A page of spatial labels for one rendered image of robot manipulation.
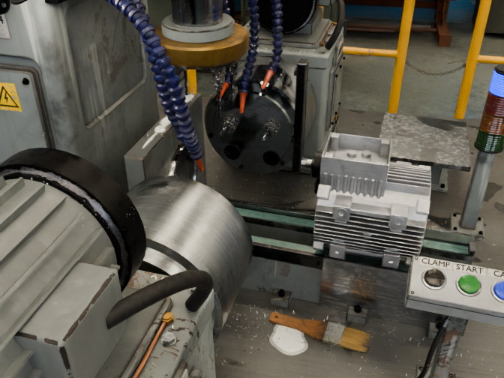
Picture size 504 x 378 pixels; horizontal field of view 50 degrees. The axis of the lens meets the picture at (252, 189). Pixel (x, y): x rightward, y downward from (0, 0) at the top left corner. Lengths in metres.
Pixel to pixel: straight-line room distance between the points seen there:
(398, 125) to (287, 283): 0.68
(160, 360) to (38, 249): 0.20
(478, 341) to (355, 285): 0.26
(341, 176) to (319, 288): 0.27
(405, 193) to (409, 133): 0.61
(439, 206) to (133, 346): 1.08
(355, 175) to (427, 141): 0.61
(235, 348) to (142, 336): 0.49
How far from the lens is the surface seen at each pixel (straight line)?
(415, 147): 1.54
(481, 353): 1.17
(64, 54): 0.97
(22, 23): 0.96
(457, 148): 1.57
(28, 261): 0.49
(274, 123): 1.25
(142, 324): 0.64
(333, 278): 1.11
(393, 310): 1.15
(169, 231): 0.78
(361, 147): 1.08
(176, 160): 1.11
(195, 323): 0.65
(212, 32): 0.95
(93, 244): 0.53
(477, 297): 0.88
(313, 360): 1.08
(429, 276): 0.87
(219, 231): 0.83
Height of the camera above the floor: 1.63
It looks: 33 degrees down
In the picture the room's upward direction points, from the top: straight up
